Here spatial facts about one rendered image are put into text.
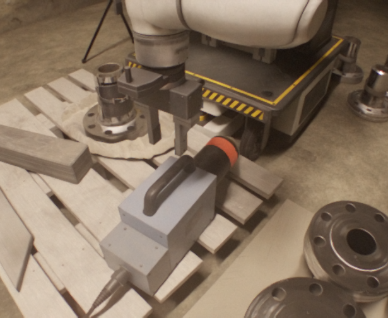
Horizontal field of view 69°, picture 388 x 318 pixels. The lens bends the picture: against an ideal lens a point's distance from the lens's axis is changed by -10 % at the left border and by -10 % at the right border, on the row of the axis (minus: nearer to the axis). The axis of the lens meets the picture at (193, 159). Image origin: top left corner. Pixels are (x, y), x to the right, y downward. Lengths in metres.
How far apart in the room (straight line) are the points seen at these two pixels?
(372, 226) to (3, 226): 0.98
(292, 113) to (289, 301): 0.78
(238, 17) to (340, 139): 1.21
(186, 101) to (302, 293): 0.44
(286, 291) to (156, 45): 0.52
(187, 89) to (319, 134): 1.06
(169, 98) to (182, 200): 0.26
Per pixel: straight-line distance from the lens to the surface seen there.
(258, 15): 0.36
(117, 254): 0.70
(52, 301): 0.82
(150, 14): 0.46
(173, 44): 0.49
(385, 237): 0.83
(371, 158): 1.49
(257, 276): 0.95
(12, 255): 0.91
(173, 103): 0.53
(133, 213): 0.69
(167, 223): 0.67
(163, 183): 0.67
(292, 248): 1.02
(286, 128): 1.29
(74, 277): 0.83
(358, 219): 0.83
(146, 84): 0.48
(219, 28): 0.39
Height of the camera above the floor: 0.84
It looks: 42 degrees down
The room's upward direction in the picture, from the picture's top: straight up
